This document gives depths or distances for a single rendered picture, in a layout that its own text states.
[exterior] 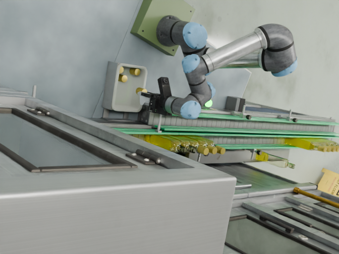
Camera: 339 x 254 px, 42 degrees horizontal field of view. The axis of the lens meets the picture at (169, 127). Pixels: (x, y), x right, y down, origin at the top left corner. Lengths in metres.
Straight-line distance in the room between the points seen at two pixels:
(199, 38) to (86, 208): 1.63
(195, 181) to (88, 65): 1.52
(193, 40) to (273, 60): 0.38
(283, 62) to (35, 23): 1.05
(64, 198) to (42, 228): 0.04
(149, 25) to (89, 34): 0.30
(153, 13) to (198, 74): 0.51
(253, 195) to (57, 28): 1.12
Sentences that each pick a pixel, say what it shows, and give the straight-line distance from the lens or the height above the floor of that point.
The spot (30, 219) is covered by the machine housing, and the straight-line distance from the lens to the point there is 0.49.
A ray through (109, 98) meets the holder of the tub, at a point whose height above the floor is 0.80.
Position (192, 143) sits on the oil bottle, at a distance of 2.11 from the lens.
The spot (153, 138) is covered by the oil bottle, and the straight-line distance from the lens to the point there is 2.13.
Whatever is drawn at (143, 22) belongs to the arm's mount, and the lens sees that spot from 2.16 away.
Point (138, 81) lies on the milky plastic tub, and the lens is 2.19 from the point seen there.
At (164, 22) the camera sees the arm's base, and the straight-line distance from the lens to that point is 2.19.
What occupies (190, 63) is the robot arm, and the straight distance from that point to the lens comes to 1.78.
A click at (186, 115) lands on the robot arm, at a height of 1.26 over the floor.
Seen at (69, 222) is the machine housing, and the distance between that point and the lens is 0.52.
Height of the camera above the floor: 2.54
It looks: 47 degrees down
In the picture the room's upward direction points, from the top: 108 degrees clockwise
